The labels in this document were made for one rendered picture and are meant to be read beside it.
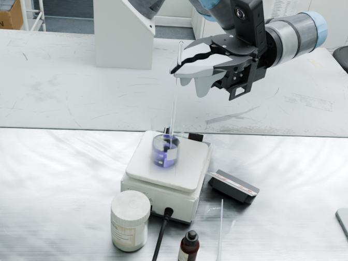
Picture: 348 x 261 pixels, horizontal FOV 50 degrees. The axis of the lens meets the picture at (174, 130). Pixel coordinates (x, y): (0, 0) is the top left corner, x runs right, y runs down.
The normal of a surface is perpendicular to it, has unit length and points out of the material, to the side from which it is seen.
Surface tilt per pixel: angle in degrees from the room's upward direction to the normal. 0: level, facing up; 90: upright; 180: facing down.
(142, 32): 90
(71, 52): 0
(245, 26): 119
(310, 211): 0
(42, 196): 0
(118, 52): 90
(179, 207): 90
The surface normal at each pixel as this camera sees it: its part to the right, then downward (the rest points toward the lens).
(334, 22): 0.07, 0.62
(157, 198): -0.25, 0.58
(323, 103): 0.10, -0.78
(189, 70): 0.08, -0.16
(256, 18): 0.63, 0.55
